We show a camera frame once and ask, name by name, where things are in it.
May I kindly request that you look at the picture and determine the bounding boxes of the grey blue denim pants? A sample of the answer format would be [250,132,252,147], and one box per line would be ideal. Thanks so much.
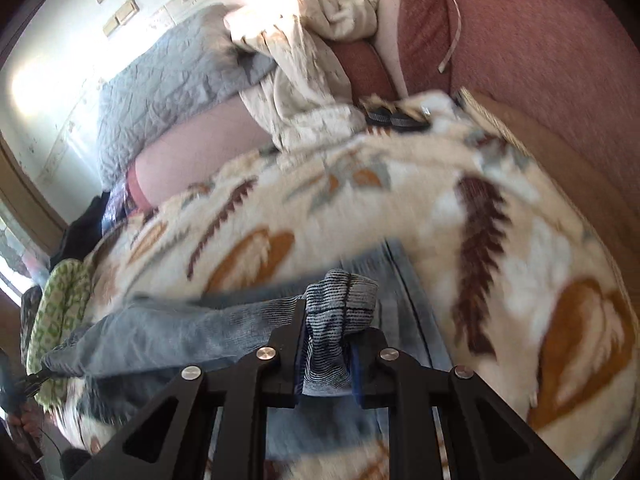
[42,240,452,460]

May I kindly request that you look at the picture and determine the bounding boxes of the black clothing pile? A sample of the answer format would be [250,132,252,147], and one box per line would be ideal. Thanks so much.
[49,192,115,271]

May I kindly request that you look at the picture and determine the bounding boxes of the left hand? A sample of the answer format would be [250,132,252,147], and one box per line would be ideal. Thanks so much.
[6,399,44,454]

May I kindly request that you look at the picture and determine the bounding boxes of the green white patterned cloth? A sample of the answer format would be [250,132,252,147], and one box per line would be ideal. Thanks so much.
[19,258,94,409]

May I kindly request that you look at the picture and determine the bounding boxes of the cream leaf pattern fleece blanket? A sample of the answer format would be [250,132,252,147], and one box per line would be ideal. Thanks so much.
[85,91,639,479]

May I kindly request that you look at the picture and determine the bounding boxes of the pink bed sheet mattress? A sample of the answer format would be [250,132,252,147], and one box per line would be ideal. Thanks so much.
[127,96,271,210]

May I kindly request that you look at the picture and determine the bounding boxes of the black small device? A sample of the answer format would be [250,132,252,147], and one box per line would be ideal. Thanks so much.
[359,94,432,133]

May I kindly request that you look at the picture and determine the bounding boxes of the white crumpled cloth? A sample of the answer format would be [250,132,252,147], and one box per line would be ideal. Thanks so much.
[224,0,378,153]

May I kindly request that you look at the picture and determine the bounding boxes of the grey quilted blanket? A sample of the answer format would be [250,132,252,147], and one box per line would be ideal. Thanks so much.
[96,4,276,191]

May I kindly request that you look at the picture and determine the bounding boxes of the dark red pillow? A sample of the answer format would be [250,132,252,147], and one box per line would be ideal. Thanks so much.
[333,0,639,206]

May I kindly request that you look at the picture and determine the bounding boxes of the wooden door frame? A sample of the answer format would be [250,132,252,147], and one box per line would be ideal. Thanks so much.
[0,138,67,256]

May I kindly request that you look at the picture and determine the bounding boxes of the white cable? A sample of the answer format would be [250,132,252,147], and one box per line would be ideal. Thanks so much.
[416,0,464,74]

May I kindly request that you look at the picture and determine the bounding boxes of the beige wall switch plate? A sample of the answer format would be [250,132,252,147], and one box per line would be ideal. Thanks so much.
[103,0,140,37]

